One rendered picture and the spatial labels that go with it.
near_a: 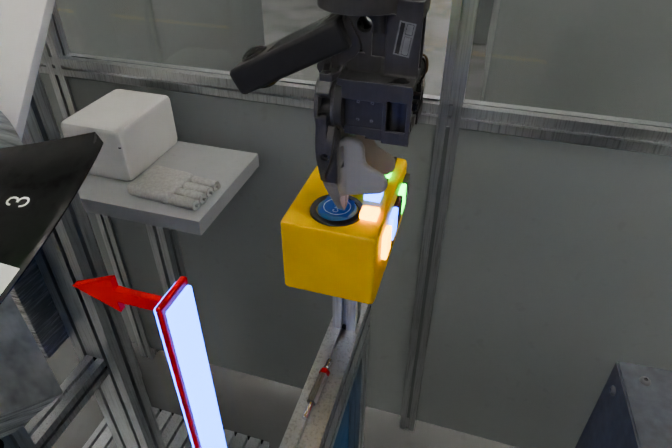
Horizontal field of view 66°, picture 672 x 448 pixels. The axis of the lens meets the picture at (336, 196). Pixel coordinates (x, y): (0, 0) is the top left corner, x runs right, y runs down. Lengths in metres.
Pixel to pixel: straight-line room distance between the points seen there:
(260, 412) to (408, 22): 1.39
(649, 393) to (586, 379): 0.83
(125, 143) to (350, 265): 0.58
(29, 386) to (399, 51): 0.46
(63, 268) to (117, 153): 0.22
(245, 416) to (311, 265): 1.15
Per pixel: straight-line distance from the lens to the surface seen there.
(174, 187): 0.95
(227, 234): 1.28
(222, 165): 1.03
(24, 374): 0.60
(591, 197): 1.03
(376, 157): 0.50
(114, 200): 0.99
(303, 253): 0.53
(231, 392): 1.71
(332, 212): 0.51
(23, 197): 0.37
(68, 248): 0.91
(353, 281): 0.53
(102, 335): 1.04
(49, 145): 0.40
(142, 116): 1.02
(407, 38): 0.41
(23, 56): 0.69
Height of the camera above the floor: 1.38
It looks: 34 degrees down
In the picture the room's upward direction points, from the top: straight up
